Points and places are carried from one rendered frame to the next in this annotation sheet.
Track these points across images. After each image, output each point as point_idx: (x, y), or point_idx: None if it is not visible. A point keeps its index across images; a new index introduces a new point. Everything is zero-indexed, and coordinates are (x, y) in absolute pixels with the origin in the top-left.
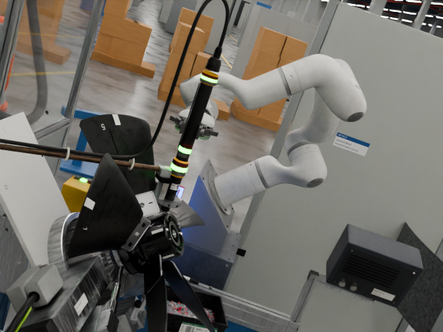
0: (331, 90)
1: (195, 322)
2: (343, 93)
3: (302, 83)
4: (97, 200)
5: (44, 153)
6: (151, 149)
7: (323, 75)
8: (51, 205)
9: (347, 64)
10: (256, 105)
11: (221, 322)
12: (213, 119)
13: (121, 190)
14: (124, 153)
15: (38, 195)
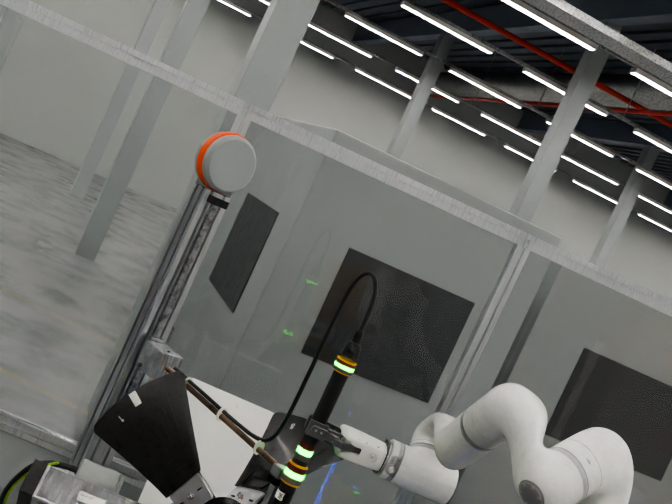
0: (510, 439)
1: None
2: (518, 444)
3: (473, 417)
4: (145, 402)
5: (207, 405)
6: (314, 467)
7: (492, 405)
8: (224, 494)
9: (610, 436)
10: (439, 452)
11: None
12: (377, 448)
13: (178, 416)
14: (281, 453)
15: (217, 473)
